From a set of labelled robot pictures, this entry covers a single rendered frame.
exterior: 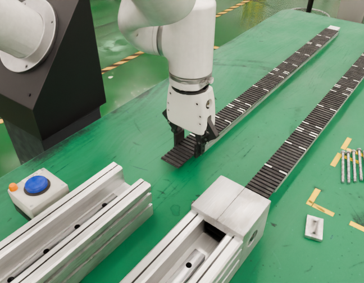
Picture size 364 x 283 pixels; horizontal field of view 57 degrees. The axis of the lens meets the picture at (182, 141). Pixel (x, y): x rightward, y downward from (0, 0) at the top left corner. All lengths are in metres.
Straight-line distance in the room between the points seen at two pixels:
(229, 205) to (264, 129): 0.38
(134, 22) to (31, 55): 0.42
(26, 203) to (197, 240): 0.31
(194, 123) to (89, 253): 0.31
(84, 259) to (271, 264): 0.31
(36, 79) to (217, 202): 0.52
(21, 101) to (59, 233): 0.38
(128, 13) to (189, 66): 0.15
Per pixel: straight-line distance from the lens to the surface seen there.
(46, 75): 0.85
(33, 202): 0.67
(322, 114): 0.94
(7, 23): 0.84
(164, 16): 0.47
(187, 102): 0.67
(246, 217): 0.56
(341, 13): 2.56
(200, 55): 0.61
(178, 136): 0.77
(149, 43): 0.63
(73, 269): 0.58
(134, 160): 0.79
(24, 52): 0.89
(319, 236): 0.68
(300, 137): 0.84
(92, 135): 0.88
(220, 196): 0.58
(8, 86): 0.94
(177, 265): 0.56
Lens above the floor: 1.30
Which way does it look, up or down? 39 degrees down
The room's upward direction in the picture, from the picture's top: straight up
